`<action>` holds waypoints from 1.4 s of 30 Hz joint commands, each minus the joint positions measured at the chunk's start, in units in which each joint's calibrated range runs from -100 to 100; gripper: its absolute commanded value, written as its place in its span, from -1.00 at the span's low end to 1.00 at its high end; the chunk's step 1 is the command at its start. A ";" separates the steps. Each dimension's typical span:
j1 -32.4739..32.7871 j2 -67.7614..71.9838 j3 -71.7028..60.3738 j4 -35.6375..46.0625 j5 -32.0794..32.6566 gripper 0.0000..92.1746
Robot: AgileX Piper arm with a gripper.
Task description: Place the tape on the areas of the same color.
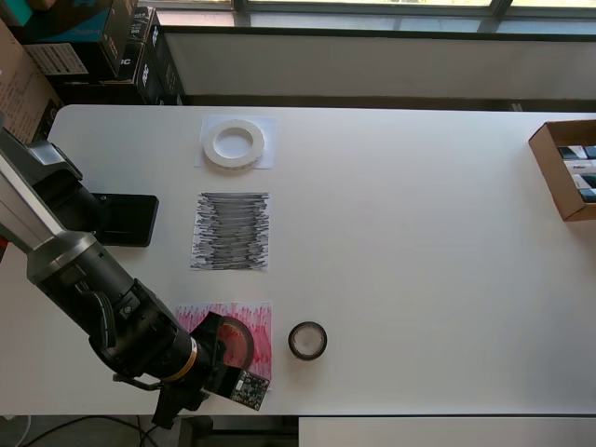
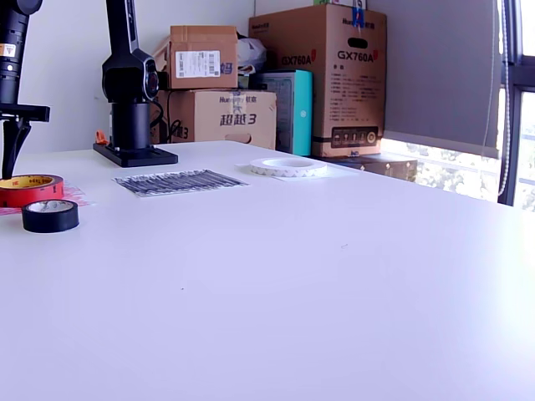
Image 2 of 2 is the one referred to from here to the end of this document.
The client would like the cardboard box with shipping label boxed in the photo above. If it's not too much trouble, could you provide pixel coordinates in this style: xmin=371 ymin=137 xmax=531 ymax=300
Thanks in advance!
xmin=152 ymin=25 xmax=239 ymax=90

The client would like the black tape roll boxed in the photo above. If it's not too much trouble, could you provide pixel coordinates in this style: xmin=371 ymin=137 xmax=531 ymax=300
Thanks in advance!
xmin=21 ymin=199 xmax=80 ymax=234

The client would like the white plastic bag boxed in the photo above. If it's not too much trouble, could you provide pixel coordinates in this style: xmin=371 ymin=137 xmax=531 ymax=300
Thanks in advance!
xmin=237 ymin=37 xmax=268 ymax=76

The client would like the black scribbled paper sheet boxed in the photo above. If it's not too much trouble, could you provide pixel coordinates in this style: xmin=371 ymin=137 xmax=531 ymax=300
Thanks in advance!
xmin=111 ymin=169 xmax=251 ymax=197

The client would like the white bead chain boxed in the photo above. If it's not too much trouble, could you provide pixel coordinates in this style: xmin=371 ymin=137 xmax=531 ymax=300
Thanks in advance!
xmin=496 ymin=0 xmax=513 ymax=196

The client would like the teal grey upright box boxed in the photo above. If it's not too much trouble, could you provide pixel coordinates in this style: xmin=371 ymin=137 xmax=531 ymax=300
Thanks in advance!
xmin=250 ymin=69 xmax=313 ymax=157

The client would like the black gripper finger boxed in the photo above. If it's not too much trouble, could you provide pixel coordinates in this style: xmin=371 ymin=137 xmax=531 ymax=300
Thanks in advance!
xmin=1 ymin=121 xmax=33 ymax=179

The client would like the white tape roll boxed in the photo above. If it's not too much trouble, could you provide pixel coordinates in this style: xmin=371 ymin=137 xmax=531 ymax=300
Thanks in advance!
xmin=249 ymin=157 xmax=329 ymax=178

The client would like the dark window frame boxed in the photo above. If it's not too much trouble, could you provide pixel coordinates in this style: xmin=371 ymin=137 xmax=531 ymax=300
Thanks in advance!
xmin=497 ymin=0 xmax=535 ymax=208

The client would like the black power cable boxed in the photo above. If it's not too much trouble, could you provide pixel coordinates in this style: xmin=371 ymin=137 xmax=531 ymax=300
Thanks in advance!
xmin=165 ymin=89 xmax=185 ymax=144

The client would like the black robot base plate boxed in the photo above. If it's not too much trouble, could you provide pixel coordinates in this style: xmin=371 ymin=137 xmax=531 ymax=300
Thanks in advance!
xmin=92 ymin=141 xmax=179 ymax=168

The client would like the tall brown GX760A cardboard box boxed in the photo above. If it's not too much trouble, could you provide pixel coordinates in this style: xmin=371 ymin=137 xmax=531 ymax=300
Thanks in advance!
xmin=248 ymin=3 xmax=388 ymax=158

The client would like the red scribbled paper sheet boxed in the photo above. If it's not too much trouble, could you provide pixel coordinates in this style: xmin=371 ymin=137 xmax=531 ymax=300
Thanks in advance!
xmin=0 ymin=185 xmax=92 ymax=217

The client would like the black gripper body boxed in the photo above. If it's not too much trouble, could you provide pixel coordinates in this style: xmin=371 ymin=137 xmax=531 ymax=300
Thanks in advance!
xmin=0 ymin=104 xmax=51 ymax=125

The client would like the brown Huntkey cardboard box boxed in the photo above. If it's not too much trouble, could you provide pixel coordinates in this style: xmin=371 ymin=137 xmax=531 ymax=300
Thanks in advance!
xmin=152 ymin=89 xmax=278 ymax=150

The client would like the blue tape strip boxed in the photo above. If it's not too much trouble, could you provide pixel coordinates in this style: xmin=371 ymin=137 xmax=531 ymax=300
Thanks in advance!
xmin=351 ymin=0 xmax=367 ymax=27

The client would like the large brown tape roll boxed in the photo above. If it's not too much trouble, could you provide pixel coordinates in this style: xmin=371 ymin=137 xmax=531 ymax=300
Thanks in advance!
xmin=0 ymin=174 xmax=65 ymax=209

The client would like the grey roller blind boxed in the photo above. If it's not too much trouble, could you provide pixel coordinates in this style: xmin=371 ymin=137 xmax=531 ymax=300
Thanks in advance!
xmin=367 ymin=0 xmax=505 ymax=160

